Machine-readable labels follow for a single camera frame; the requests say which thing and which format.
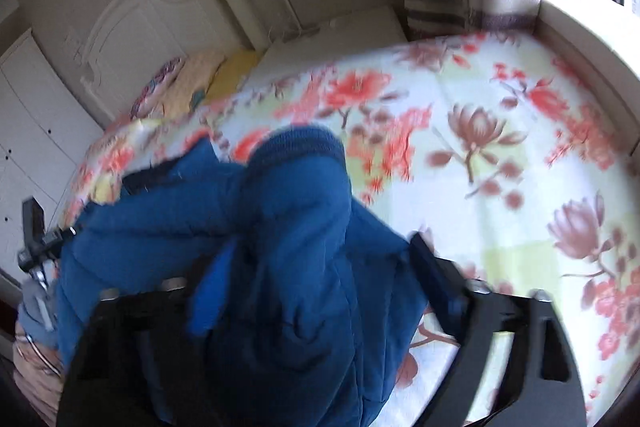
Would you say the purple patterned pillow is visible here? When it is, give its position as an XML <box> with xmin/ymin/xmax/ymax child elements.
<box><xmin>131</xmin><ymin>56</ymin><xmax>187</xmax><ymax>118</ymax></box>

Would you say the blue quilted jacket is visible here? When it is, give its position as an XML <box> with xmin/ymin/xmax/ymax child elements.
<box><xmin>54</xmin><ymin>126</ymin><xmax>436</xmax><ymax>427</ymax></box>

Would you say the white nightstand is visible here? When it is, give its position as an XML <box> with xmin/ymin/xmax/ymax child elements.
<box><xmin>260</xmin><ymin>4</ymin><xmax>411</xmax><ymax>73</ymax></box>

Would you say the beige window sill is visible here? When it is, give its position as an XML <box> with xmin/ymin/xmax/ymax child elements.
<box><xmin>537</xmin><ymin>0</ymin><xmax>640</xmax><ymax>118</ymax></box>

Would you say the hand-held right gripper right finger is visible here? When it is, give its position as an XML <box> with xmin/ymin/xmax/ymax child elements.
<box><xmin>409</xmin><ymin>231</ymin><xmax>587</xmax><ymax>427</ymax></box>

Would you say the white wardrobe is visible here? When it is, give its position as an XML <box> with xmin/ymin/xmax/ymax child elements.
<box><xmin>0</xmin><ymin>27</ymin><xmax>106</xmax><ymax>288</ymax></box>

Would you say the plaid cloth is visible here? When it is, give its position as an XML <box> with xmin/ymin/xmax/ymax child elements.
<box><xmin>11</xmin><ymin>322</ymin><xmax>68</xmax><ymax>425</ymax></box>

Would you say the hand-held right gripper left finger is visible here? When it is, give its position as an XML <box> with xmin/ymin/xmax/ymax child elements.
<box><xmin>56</xmin><ymin>242</ymin><xmax>238</xmax><ymax>427</ymax></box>

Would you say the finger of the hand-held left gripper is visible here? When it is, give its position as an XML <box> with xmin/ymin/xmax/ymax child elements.
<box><xmin>22</xmin><ymin>197</ymin><xmax>46</xmax><ymax>269</ymax></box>
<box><xmin>44</xmin><ymin>226</ymin><xmax>77</xmax><ymax>245</ymax></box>

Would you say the white bed headboard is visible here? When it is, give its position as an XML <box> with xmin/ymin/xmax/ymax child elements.
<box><xmin>80</xmin><ymin>0</ymin><xmax>266</xmax><ymax>128</ymax></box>

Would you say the cream pillow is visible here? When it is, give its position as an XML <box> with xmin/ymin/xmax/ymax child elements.
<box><xmin>160</xmin><ymin>50</ymin><xmax>226</xmax><ymax>118</ymax></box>

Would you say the yellow pillow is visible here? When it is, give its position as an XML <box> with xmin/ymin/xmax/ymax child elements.
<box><xmin>205</xmin><ymin>50</ymin><xmax>261</xmax><ymax>103</ymax></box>

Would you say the floral quilt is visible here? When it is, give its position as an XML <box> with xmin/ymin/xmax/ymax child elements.
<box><xmin>60</xmin><ymin>31</ymin><xmax>640</xmax><ymax>427</ymax></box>

